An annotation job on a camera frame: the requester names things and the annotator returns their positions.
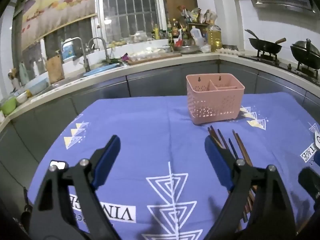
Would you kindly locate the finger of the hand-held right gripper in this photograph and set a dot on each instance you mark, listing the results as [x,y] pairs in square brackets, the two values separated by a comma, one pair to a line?
[308,181]

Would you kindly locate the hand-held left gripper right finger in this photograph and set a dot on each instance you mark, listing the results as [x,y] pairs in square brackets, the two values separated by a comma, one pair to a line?
[217,160]

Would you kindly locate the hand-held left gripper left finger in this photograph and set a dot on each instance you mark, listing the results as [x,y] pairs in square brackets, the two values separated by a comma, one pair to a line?
[107,162]

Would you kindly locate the bunch of chopsticks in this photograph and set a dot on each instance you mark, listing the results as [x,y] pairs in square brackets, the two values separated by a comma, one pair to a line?
[240,145]

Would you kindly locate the pink plastic utensil basket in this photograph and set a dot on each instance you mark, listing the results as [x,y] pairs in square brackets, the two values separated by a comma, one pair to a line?
[212,100]

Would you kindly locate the blue printed tablecloth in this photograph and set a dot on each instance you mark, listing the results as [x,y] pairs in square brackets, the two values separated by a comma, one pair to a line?
[150,135]

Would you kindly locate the blue plate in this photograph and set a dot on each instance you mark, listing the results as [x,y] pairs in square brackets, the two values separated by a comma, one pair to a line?
[102,68]

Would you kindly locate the pale blue basin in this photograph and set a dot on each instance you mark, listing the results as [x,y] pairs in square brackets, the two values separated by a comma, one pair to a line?
[37,86]

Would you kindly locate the upright wooden cutting board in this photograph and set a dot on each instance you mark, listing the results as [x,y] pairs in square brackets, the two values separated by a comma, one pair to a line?
[55,70]

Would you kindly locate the white bowl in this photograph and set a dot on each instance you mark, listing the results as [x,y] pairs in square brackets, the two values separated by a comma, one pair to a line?
[22,98]

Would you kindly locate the egg tray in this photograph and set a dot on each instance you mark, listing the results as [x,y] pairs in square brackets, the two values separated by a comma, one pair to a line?
[228,51]

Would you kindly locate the tall chrome faucet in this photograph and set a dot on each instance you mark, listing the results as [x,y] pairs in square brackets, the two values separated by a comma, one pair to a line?
[83,52]

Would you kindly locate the green bowl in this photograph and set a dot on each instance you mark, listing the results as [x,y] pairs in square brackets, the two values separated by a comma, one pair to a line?
[8,106]

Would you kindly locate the gas stove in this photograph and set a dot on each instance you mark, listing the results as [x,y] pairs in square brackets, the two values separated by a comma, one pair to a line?
[280,63]

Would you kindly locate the curved chrome faucet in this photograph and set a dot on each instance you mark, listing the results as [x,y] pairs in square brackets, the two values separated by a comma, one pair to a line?
[105,47]

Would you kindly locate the metal basin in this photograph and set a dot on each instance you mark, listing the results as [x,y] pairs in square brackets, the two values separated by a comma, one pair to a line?
[187,48]

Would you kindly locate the blue and white water filter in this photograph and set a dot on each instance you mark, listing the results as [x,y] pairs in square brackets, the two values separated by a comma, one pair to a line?
[68,51]

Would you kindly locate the flat wooden cutting board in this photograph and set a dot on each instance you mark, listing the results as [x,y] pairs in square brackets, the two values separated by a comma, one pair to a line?
[160,56]

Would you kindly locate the yellow cooking oil bottle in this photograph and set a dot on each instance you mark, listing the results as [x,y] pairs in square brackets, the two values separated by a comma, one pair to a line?
[215,38]

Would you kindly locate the black wok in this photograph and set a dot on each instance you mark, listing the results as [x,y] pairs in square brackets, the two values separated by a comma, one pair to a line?
[265,46]

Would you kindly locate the white plastic jug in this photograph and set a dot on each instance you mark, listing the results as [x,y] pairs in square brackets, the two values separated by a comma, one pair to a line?
[197,37]

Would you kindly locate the black lidded pot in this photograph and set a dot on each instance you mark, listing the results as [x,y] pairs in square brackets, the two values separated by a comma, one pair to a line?
[306,51]

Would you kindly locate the group of condiment bottles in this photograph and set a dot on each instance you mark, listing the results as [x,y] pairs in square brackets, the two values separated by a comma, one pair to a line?
[177,32]

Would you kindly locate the small yellow bottle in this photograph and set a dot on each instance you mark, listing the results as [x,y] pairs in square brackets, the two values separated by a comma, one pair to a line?
[156,33]

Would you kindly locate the barred window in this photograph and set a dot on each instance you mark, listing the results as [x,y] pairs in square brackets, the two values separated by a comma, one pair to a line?
[130,7]

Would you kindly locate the brown board at window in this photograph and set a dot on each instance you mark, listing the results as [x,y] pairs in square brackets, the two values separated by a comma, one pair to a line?
[180,2]

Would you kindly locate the fruit print wall poster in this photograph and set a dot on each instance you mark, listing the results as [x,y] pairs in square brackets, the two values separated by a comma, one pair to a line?
[57,7]

